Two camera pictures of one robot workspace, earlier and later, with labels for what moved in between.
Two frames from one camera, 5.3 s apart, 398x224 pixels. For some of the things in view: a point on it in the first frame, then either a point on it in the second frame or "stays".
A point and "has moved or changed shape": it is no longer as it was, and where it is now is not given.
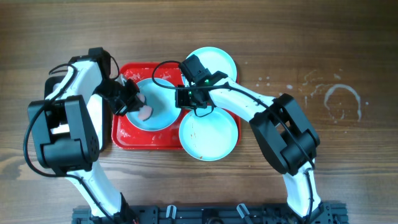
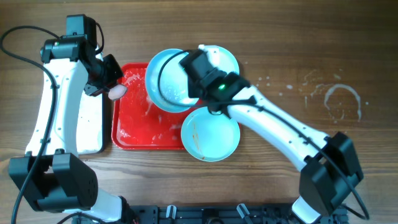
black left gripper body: (127, 99) -> (111, 72)
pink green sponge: (145, 111) has moved or changed shape
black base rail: (330, 213) stays
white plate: (211, 137) stays
